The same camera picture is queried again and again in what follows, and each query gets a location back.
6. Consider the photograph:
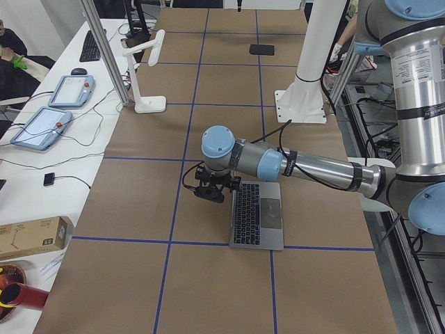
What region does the lower blue teach pendant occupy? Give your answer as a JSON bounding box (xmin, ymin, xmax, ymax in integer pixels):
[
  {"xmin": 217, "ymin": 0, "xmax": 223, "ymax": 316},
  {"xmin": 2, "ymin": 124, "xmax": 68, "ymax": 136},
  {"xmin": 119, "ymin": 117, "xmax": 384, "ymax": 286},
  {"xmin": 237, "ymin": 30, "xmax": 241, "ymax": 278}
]
[{"xmin": 10, "ymin": 106, "xmax": 72, "ymax": 151}]

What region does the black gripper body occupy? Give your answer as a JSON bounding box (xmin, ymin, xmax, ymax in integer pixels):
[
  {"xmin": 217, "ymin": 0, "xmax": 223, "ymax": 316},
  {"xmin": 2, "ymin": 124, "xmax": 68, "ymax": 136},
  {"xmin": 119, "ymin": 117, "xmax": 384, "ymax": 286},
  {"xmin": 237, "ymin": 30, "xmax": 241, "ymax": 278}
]
[{"xmin": 193, "ymin": 166, "xmax": 241, "ymax": 203}]

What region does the aluminium frame post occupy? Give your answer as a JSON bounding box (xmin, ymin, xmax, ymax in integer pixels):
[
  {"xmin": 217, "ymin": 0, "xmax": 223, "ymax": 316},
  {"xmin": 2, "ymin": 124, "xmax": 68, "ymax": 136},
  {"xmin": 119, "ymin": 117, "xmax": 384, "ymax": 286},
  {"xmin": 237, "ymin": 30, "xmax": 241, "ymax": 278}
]
[{"xmin": 79, "ymin": 0, "xmax": 130, "ymax": 106}]

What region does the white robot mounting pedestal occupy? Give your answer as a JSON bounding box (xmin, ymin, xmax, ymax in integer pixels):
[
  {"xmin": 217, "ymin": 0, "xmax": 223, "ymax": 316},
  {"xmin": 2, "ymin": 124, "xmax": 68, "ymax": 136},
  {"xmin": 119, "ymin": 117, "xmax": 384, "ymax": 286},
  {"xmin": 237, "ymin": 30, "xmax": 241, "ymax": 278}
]
[{"xmin": 275, "ymin": 0, "xmax": 348, "ymax": 124}]

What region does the cardboard box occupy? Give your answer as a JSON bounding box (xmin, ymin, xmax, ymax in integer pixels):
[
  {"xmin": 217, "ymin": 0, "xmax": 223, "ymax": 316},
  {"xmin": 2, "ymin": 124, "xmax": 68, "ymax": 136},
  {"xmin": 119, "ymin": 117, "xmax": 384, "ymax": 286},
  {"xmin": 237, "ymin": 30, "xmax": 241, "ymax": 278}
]
[{"xmin": 1, "ymin": 216, "xmax": 73, "ymax": 260}]

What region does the grey laptop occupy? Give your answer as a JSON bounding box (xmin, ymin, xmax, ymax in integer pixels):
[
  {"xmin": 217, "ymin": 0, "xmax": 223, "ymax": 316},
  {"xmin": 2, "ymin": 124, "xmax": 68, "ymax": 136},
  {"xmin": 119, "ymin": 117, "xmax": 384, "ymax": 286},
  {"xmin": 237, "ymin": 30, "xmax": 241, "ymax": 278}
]
[{"xmin": 229, "ymin": 181, "xmax": 284, "ymax": 251}]

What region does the small black puck device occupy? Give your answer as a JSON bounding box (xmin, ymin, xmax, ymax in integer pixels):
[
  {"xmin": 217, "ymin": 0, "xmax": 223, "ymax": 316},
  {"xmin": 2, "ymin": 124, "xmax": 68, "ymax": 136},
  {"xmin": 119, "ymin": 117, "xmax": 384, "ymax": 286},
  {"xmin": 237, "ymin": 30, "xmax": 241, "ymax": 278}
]
[{"xmin": 43, "ymin": 173, "xmax": 56, "ymax": 186}]

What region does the white desk lamp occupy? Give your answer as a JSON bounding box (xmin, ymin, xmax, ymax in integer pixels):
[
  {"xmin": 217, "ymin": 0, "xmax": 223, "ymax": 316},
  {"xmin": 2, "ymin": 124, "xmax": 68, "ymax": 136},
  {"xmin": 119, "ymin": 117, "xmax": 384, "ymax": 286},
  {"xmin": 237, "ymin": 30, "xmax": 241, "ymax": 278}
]
[{"xmin": 122, "ymin": 29, "xmax": 167, "ymax": 114}]

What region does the red cylinder container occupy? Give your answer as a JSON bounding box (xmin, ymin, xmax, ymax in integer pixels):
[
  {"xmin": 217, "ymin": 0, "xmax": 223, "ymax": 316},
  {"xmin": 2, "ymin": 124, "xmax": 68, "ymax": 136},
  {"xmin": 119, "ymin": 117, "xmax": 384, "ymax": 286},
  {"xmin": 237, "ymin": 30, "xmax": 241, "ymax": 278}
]
[{"xmin": 1, "ymin": 283, "xmax": 49, "ymax": 310}]

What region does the upper blue teach pendant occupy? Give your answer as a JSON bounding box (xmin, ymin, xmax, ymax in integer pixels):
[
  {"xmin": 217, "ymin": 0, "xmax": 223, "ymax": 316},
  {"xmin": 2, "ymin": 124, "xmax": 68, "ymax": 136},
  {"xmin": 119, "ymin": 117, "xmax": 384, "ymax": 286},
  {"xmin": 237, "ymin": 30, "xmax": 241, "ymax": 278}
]
[{"xmin": 48, "ymin": 75, "xmax": 95, "ymax": 109}]

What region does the black desk mouse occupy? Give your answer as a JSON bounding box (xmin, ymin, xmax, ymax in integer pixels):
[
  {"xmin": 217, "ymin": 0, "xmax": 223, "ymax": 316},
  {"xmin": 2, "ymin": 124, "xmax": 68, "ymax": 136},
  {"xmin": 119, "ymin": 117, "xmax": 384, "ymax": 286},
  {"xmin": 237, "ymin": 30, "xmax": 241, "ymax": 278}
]
[{"xmin": 70, "ymin": 67, "xmax": 88, "ymax": 75}]

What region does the black keyboard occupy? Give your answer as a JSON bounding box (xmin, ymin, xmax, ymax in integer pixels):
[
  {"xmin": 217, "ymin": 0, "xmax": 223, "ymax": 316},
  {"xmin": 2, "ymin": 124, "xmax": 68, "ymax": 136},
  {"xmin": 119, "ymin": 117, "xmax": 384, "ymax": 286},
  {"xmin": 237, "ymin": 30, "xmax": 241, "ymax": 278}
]
[{"xmin": 79, "ymin": 31, "xmax": 101, "ymax": 63}]

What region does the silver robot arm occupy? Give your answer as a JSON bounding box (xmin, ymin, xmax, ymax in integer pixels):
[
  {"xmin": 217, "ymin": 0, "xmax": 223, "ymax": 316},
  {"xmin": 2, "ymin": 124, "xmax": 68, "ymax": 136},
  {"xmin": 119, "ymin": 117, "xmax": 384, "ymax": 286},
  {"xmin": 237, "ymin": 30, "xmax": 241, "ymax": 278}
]
[{"xmin": 191, "ymin": 1, "xmax": 444, "ymax": 235}]

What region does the white chair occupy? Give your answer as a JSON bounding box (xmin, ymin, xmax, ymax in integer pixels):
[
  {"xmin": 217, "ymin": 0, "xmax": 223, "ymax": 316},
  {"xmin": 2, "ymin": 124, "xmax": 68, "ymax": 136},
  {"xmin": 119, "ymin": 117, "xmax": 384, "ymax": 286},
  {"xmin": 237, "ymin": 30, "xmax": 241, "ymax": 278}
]
[{"xmin": 348, "ymin": 157, "xmax": 395, "ymax": 212}]

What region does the black folded mouse pad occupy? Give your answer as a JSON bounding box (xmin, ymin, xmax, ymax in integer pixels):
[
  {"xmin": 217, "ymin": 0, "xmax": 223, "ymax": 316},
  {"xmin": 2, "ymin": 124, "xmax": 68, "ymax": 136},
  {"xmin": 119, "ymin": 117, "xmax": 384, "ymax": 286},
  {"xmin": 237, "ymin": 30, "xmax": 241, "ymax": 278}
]
[{"xmin": 249, "ymin": 44, "xmax": 275, "ymax": 56}]

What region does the blue teach pendant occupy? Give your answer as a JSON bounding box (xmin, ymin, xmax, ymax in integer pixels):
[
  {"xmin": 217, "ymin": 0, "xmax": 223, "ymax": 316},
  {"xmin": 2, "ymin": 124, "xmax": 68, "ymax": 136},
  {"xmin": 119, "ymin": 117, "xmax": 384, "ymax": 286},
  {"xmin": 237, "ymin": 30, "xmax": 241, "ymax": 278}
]
[
  {"xmin": 10, "ymin": 106, "xmax": 72, "ymax": 151},
  {"xmin": 48, "ymin": 75, "xmax": 95, "ymax": 109}
]

